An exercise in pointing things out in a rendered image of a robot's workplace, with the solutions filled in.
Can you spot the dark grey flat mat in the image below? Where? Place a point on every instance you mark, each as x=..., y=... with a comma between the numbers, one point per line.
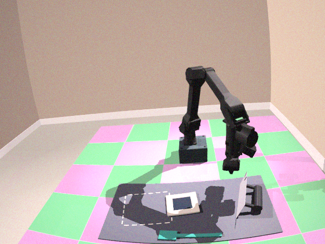
x=218, y=203

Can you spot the white square tile with dark blue centre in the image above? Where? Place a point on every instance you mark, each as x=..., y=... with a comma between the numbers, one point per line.
x=182, y=204

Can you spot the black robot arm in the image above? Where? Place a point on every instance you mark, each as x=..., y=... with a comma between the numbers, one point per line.
x=230, y=106

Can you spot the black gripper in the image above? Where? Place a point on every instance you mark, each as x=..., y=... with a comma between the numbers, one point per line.
x=232, y=162

